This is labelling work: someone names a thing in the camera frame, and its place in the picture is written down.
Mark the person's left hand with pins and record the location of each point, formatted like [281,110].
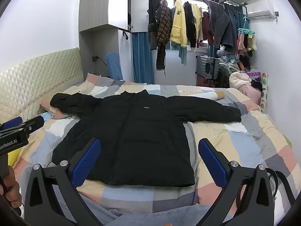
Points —
[13,193]

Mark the blue curtain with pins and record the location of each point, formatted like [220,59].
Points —
[141,58]

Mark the black wall charger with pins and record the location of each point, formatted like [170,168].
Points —
[95,58]

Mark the hanging teal cloth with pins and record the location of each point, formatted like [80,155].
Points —
[183,55]

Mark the pile of mixed clothes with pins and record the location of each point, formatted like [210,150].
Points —
[232,57]

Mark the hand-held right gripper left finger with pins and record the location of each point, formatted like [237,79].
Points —
[87,161]

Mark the hanging yellow fleece jacket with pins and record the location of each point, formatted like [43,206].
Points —
[178,28]

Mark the hanging maroon garment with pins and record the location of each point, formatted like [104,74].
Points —
[205,26]

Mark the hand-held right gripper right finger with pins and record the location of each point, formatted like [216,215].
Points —
[211,161]

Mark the hanging dark blue jeans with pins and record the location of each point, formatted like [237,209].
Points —
[236,28]

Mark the white air conditioner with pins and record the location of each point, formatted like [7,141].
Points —
[261,9]

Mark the hanging pale yellow garment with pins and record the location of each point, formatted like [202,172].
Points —
[198,16]

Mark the pastel patchwork blanket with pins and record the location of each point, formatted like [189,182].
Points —
[247,143]

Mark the silver suitcase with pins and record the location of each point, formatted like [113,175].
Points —
[207,67]

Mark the grey white wardrobe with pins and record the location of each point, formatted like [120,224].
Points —
[101,4]

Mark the hanging black coat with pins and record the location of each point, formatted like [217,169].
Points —
[152,16]

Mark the blue padded board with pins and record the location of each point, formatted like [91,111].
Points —
[114,66]

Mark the cream quilted headboard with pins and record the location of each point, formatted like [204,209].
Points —
[35,80]

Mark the hanging black jacket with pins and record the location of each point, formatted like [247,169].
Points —
[190,23]

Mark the light blue pillow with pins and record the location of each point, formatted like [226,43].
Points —
[45,117]

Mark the green clip hanger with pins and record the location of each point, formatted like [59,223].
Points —
[247,31]

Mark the cream fleece bundle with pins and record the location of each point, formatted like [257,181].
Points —
[239,80]

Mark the person's grey pants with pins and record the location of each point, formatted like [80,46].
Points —
[117,216]

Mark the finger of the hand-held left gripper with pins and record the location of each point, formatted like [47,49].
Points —
[35,124]
[11,123]

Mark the pink pillow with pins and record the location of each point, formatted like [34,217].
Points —
[252,94]

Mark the black bag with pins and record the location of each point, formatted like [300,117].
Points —
[223,75]

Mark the black puffer jacket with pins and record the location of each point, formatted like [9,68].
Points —
[141,134]

